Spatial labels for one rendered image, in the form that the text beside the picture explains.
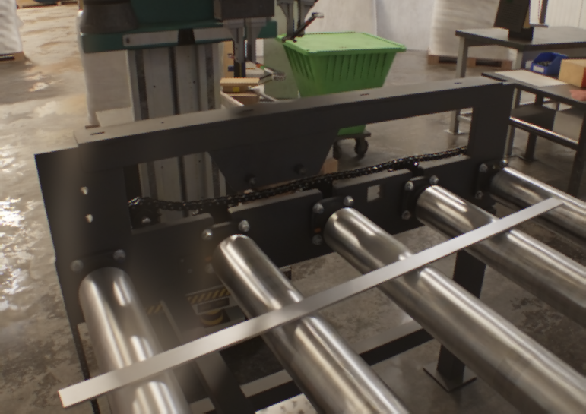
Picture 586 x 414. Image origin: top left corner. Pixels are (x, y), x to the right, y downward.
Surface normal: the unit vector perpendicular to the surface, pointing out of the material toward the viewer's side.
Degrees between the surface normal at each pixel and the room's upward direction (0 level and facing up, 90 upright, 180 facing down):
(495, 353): 48
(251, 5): 90
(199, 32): 90
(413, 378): 0
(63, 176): 90
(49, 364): 0
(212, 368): 0
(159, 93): 90
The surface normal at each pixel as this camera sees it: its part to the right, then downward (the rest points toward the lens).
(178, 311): 0.01, -0.90
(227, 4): 0.49, 0.38
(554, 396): -0.64, -0.46
